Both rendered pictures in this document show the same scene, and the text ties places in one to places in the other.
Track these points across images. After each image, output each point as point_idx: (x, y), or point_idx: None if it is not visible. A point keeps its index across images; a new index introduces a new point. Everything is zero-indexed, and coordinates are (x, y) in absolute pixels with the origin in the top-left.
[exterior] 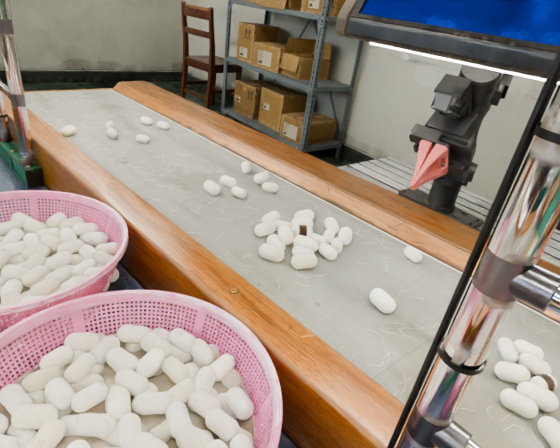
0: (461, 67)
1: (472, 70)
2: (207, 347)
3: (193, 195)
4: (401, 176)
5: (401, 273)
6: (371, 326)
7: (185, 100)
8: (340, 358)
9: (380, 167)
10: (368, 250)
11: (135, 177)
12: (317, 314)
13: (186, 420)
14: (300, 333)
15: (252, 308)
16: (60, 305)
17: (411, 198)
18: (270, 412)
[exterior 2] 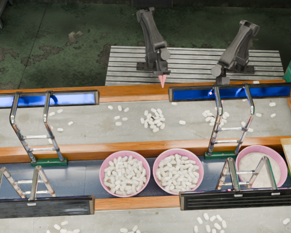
0: (161, 57)
1: (164, 57)
2: (172, 156)
3: (117, 129)
4: (126, 57)
5: (176, 111)
6: (184, 129)
7: (38, 89)
8: (190, 140)
9: (116, 56)
10: (165, 110)
11: (97, 137)
12: (176, 135)
13: (184, 165)
14: (182, 142)
15: (172, 144)
16: (153, 170)
17: (142, 69)
18: (191, 155)
